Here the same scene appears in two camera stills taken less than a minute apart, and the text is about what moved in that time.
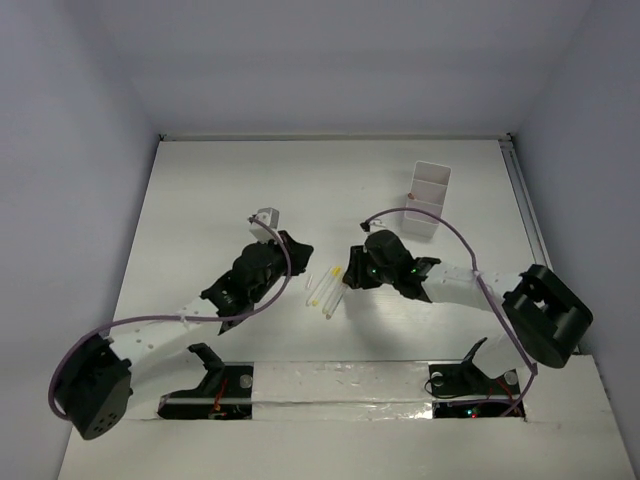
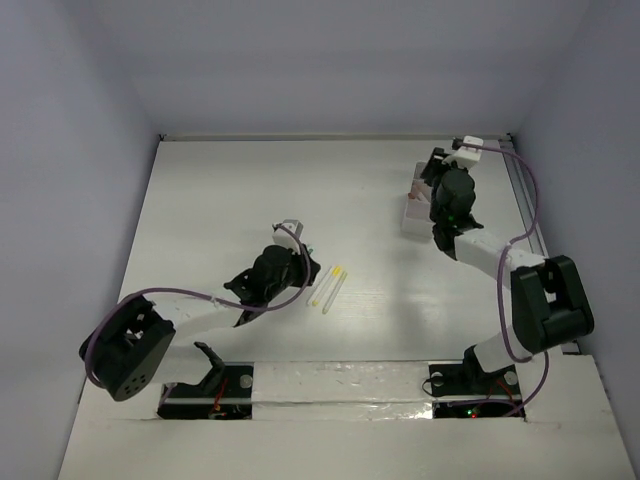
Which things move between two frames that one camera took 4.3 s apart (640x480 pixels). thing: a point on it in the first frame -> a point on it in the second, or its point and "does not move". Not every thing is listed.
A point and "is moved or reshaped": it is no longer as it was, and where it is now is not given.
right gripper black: x=355 y=275 -> x=435 y=165
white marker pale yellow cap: x=337 y=300 is moved or reshaped
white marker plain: x=318 y=287 does not move
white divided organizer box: x=429 y=188 does not move
